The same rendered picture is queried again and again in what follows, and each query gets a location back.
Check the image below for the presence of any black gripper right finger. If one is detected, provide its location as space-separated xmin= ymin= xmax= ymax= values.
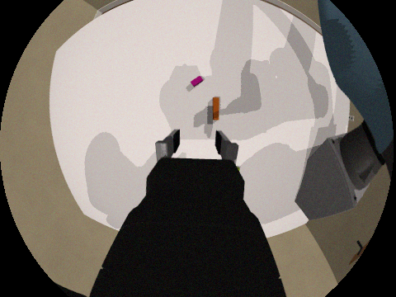
xmin=215 ymin=130 xmax=238 ymax=165

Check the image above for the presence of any small magenta block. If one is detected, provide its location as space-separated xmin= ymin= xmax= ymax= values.
xmin=191 ymin=76 xmax=203 ymax=87

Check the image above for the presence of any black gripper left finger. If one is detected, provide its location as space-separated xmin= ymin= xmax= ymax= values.
xmin=155 ymin=130 xmax=180 ymax=162

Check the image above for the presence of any orange rod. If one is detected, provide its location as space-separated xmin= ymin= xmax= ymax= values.
xmin=213 ymin=97 xmax=219 ymax=120

